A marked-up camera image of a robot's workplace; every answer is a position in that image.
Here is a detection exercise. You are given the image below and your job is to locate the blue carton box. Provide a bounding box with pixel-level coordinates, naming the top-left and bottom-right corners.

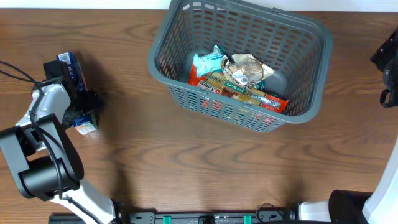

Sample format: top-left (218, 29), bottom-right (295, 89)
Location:
top-left (57, 52), bottom-right (102, 135)

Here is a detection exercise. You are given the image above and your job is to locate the orange yellow spaghetti packet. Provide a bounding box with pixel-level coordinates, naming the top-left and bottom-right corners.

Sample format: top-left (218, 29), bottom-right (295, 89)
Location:
top-left (188, 65), bottom-right (289, 113)

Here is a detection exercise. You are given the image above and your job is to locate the teal small snack packet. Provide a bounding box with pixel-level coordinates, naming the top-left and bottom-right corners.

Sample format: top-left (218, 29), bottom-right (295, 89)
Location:
top-left (192, 45), bottom-right (225, 77)

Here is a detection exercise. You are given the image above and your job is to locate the green Nescafe coffee bag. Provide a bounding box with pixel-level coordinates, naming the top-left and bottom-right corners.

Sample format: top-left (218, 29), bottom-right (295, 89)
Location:
top-left (249, 80), bottom-right (271, 93)

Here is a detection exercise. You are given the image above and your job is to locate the beige brown snack pouch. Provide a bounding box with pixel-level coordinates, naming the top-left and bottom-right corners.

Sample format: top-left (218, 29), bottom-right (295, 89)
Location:
top-left (221, 54), bottom-right (275, 88)

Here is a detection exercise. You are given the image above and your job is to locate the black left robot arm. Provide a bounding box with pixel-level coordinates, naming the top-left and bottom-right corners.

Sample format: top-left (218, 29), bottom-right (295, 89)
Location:
top-left (1, 60), bottom-right (129, 223)

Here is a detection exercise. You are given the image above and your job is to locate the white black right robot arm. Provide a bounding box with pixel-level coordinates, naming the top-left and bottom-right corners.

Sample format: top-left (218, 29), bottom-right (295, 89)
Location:
top-left (285, 31), bottom-right (397, 224)

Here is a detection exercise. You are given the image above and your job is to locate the grey plastic lattice basket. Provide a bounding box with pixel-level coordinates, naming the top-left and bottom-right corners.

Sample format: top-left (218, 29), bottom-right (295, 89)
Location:
top-left (147, 1), bottom-right (333, 132)

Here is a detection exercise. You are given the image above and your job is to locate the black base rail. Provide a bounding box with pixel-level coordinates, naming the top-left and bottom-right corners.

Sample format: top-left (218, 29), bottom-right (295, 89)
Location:
top-left (48, 208), bottom-right (332, 224)

